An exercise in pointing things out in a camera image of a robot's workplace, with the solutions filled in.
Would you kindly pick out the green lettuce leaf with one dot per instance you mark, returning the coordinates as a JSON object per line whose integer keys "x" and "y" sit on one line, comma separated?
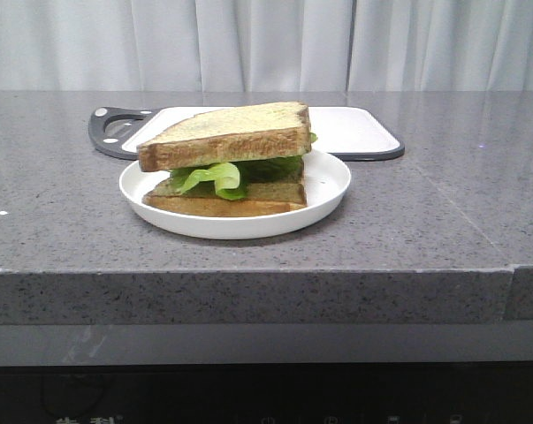
{"x": 230, "y": 179}

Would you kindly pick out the toasted bread slice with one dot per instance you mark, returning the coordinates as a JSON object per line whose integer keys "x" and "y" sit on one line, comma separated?
{"x": 244, "y": 133}
{"x": 262, "y": 198}

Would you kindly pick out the white round plate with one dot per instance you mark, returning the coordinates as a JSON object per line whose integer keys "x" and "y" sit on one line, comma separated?
{"x": 326, "y": 180}

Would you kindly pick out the white cutting board grey rim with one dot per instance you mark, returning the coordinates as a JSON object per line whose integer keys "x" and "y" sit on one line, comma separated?
{"x": 349, "y": 133}

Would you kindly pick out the black appliance front panel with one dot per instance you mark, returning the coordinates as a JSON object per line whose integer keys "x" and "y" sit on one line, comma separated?
{"x": 496, "y": 392}

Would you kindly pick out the white pleated curtain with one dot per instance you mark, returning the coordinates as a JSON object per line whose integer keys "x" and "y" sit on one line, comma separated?
{"x": 266, "y": 46}

